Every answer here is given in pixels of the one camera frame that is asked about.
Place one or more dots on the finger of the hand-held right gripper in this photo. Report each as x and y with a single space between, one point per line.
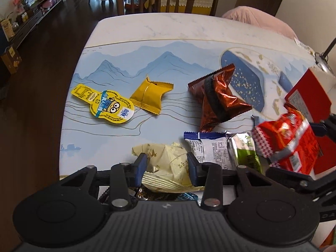
316 130
286 176

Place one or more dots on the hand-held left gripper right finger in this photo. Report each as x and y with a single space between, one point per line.
193 169

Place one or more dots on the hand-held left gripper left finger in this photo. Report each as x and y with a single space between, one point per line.
141 166

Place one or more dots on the blue and white snack packet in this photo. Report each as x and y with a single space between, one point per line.
210 149

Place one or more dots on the cream leaf-print snack packet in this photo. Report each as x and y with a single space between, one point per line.
168 160

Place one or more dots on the teal candy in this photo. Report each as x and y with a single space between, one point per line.
187 197

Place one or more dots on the red checkered snack packet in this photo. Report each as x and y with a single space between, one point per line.
286 139

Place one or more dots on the red cardboard box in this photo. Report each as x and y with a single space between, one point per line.
312 97

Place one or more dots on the green snack packet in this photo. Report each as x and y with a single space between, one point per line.
246 155

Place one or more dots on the yellow cartoon snack pouch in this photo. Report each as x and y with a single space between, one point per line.
110 107

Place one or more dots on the gold foil snack packet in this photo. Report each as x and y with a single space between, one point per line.
149 94

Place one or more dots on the brown foil snack packet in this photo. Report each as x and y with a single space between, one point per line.
223 102

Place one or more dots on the white printed packet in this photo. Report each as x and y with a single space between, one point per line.
304 46

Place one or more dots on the landscape print table mat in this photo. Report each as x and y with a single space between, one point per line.
118 65

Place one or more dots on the pink cushion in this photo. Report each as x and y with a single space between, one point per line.
260 21

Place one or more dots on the dark wooden media cabinet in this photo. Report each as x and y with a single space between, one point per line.
29 22

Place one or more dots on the pink teapot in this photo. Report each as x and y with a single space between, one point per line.
48 3

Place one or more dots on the yellow printed box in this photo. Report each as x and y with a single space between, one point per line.
7 29

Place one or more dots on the pink flower bouquet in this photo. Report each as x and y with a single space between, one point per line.
18 2

